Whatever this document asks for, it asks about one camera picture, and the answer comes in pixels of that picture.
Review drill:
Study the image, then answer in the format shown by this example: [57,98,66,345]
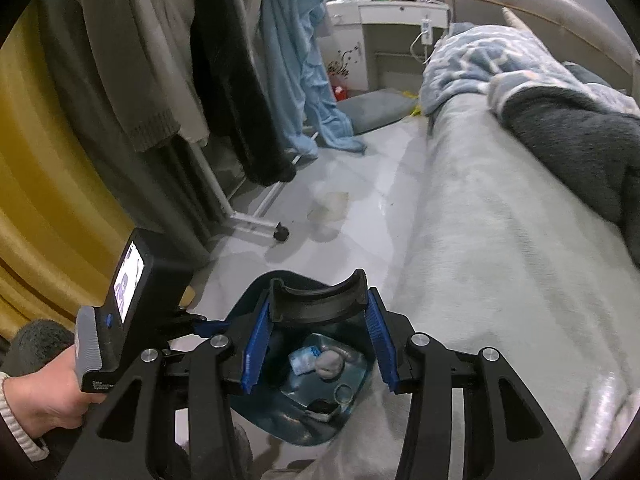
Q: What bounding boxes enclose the grey upholstered bed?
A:
[300,0,640,480]

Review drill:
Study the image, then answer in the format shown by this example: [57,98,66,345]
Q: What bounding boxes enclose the blue patterned duvet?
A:
[419,22,640,117]

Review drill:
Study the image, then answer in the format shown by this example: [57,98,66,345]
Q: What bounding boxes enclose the grey hanging coat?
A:
[37,0,221,271]

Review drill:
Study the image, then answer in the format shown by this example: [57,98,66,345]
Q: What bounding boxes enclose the yellow curtain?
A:
[0,10,197,342]

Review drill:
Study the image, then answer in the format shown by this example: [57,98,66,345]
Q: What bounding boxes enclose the person's left hand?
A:
[0,355,108,441]

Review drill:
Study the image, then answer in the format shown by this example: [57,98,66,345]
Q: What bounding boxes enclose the olive knit sweater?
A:
[70,0,183,153]

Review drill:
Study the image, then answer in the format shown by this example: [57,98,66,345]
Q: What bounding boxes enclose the black curved plastic piece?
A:
[269,269,368,330]

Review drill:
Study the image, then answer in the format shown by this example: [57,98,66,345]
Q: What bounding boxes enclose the blue white tissue packet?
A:
[289,345,321,376]

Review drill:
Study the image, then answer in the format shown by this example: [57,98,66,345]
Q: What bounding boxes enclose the white fluffy cloth wad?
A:
[314,350,346,381]

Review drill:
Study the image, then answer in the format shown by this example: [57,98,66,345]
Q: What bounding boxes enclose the dark teal trash bin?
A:
[220,270,376,448]

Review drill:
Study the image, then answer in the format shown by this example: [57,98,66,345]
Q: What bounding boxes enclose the dark grey fleece blanket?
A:
[500,62,640,246]

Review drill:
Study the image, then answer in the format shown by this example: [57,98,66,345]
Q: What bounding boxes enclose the grey floor cushion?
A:
[336,87,419,136]

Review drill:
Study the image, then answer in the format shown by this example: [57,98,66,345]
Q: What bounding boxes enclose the white vanity table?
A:
[322,0,451,92]

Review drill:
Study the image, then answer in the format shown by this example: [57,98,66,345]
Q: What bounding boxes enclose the metal clothes rack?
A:
[197,130,321,247]

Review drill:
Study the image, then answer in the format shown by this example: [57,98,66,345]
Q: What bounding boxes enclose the person's left forearm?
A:
[0,372,51,463]

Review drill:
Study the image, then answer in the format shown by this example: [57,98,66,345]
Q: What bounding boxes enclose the black hanging garment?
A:
[190,0,298,186]

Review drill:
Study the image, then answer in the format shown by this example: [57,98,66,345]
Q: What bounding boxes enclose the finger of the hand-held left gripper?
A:
[170,307,232,341]

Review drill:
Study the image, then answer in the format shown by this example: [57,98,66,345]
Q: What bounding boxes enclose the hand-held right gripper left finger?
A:
[59,280,276,480]

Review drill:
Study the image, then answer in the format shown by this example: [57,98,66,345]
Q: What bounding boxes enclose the grey fleece garment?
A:
[5,321,78,377]

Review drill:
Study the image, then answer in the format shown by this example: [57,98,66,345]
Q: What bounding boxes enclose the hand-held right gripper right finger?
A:
[366,287,582,480]

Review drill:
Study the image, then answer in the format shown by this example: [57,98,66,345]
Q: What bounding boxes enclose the light blue robe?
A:
[260,0,368,156]

